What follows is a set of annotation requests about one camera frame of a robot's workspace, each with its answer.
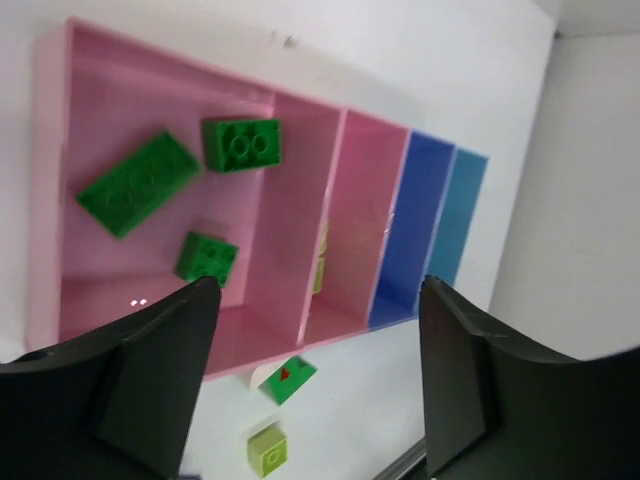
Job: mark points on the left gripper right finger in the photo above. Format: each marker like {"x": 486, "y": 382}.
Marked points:
{"x": 500, "y": 405}

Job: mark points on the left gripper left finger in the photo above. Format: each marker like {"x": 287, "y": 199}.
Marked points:
{"x": 116, "y": 402}

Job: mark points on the lime lego with flower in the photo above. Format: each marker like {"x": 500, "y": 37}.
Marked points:
{"x": 267, "y": 450}

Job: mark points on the green on yellow lego stack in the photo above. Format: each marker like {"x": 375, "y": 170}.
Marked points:
{"x": 202, "y": 255}

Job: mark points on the green slope lego with white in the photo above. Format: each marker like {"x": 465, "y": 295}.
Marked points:
{"x": 280, "y": 380}

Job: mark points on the green long lego plate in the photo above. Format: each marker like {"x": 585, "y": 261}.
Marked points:
{"x": 124, "y": 196}

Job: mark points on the green square lego brick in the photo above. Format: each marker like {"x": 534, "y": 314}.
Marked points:
{"x": 233, "y": 146}

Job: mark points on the lime lego brick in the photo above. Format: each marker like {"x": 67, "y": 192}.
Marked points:
{"x": 318, "y": 280}

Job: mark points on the large pink bin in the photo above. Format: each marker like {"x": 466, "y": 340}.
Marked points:
{"x": 98, "y": 96}

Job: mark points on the light blue bin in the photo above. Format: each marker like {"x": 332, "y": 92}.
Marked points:
{"x": 459, "y": 207}

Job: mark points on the small pink bin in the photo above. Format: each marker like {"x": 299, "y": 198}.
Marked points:
{"x": 362, "y": 198}

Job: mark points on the front aluminium rail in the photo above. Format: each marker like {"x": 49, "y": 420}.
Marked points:
{"x": 410, "y": 465}

